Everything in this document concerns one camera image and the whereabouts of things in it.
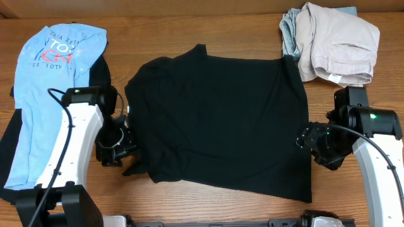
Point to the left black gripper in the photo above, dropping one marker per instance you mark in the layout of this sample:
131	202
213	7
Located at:
118	151

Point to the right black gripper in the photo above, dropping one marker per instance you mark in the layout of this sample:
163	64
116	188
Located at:
310	137

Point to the black t-shirt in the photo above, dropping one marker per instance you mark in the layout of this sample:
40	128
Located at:
230	123

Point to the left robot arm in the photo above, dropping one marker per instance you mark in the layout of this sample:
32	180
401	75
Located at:
59	197

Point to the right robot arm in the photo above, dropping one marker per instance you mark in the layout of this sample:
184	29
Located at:
374	136

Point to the black garment under pile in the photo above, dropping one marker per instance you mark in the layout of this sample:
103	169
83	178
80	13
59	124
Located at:
101	75

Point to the beige folded pants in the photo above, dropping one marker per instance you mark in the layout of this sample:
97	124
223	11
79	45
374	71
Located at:
335	46

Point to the light blue printed t-shirt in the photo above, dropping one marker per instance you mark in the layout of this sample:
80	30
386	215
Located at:
47	94

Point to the grey-blue folded garment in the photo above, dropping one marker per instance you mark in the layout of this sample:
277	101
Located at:
288	29

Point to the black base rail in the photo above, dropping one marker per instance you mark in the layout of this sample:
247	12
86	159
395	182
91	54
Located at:
214	224

